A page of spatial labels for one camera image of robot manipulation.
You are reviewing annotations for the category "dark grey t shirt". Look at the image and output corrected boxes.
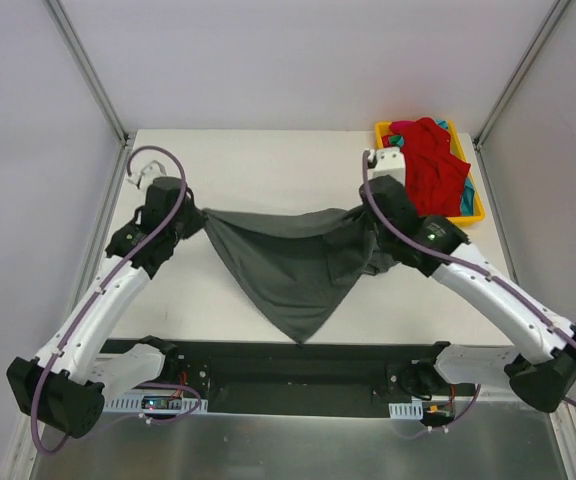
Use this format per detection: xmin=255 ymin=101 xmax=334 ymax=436
xmin=203 ymin=206 xmax=396 ymax=344

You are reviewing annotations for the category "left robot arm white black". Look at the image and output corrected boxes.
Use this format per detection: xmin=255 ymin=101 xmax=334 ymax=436
xmin=6 ymin=176 xmax=201 ymax=439

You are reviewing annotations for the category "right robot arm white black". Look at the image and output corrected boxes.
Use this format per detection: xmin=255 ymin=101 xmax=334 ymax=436
xmin=360 ymin=176 xmax=576 ymax=413

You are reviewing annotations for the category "red t shirt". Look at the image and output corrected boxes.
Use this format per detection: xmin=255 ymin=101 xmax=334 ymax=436
xmin=390 ymin=116 xmax=472 ymax=217

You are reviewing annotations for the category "magenta t shirt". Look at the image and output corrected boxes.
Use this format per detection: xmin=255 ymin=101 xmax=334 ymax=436
xmin=389 ymin=120 xmax=414 ymax=135

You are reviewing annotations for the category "teal t shirt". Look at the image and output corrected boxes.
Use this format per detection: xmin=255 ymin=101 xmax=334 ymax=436
xmin=386 ymin=119 xmax=477 ymax=217

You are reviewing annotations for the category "yellow plastic bin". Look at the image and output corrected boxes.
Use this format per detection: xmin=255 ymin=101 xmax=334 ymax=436
xmin=374 ymin=117 xmax=485 ymax=227

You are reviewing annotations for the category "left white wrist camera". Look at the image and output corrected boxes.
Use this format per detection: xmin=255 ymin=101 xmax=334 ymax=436
xmin=127 ymin=160 xmax=167 ymax=193

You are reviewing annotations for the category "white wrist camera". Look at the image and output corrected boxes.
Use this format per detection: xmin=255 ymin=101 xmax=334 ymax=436
xmin=127 ymin=160 xmax=167 ymax=193
xmin=365 ymin=147 xmax=406 ymax=185

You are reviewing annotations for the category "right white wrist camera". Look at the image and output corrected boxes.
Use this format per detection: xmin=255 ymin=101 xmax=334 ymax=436
xmin=365 ymin=147 xmax=406 ymax=185

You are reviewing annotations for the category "left aluminium frame post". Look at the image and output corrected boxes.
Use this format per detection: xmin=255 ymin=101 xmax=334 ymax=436
xmin=43 ymin=0 xmax=130 ymax=146

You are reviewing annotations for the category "aluminium frame post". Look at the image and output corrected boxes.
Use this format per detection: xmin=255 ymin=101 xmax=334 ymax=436
xmin=43 ymin=0 xmax=130 ymax=146
xmin=473 ymin=0 xmax=574 ymax=151

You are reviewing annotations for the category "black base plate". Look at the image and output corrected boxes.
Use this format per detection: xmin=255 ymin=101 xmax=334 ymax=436
xmin=62 ymin=337 xmax=484 ymax=417

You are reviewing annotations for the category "front aluminium rail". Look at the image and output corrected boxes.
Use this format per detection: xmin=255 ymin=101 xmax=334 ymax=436
xmin=30 ymin=364 xmax=574 ymax=401

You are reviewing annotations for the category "left white cable duct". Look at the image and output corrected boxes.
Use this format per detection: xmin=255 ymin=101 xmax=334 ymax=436
xmin=103 ymin=393 xmax=208 ymax=416

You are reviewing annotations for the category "white cable duct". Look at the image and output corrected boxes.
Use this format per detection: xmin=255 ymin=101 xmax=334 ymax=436
xmin=103 ymin=393 xmax=208 ymax=416
xmin=388 ymin=399 xmax=424 ymax=421

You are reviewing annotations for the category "right white cable duct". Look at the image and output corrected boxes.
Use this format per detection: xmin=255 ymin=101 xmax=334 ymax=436
xmin=388 ymin=399 xmax=424 ymax=421

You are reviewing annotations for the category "right aluminium frame post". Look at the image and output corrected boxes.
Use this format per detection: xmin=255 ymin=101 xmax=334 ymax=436
xmin=473 ymin=0 xmax=574 ymax=151

